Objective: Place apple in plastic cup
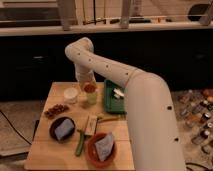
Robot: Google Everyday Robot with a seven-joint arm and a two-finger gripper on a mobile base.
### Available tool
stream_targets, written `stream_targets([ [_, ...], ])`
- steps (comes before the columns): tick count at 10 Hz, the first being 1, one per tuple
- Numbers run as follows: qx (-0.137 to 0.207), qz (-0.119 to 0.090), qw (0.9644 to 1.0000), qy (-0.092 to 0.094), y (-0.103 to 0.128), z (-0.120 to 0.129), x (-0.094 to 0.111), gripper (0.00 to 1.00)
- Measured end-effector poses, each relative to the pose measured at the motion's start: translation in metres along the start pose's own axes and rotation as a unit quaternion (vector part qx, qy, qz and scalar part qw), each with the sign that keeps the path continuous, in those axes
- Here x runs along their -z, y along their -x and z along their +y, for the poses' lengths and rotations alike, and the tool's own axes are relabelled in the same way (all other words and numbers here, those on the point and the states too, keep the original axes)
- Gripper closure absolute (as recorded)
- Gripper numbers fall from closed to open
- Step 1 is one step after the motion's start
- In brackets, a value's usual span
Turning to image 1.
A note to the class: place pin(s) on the orange bowl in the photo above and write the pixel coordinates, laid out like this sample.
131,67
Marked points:
92,153

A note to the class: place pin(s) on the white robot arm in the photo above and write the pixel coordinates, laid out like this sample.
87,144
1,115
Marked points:
152,125

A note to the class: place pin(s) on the brown grape bunch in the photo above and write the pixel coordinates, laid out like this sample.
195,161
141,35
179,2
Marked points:
55,110

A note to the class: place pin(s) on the white plastic cup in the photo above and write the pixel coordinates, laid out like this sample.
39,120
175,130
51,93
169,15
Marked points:
70,95

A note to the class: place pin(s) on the white object in tray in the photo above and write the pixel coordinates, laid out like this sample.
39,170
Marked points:
118,93

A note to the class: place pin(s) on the wooden shelf rail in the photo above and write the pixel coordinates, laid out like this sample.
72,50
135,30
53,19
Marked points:
105,28

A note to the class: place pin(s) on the green cucumber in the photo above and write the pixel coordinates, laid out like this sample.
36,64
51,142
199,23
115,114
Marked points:
80,145

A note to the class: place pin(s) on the blue cloth in black bowl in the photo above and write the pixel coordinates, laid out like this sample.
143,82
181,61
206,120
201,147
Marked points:
63,129

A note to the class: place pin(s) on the blue cloth in orange bowl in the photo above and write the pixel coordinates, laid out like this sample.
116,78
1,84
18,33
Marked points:
104,146

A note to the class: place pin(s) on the green tray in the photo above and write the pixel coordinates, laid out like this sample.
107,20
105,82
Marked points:
112,104

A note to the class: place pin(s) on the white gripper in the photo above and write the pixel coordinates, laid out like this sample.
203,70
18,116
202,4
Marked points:
84,75

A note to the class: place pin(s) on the black bowl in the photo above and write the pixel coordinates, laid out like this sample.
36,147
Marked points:
55,124

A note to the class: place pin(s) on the green plastic cup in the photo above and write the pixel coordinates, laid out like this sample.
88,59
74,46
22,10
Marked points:
92,97

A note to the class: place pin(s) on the cleaver knife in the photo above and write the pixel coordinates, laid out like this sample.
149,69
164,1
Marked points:
93,120

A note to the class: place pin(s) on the red apple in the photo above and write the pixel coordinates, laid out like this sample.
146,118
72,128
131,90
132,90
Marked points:
89,88

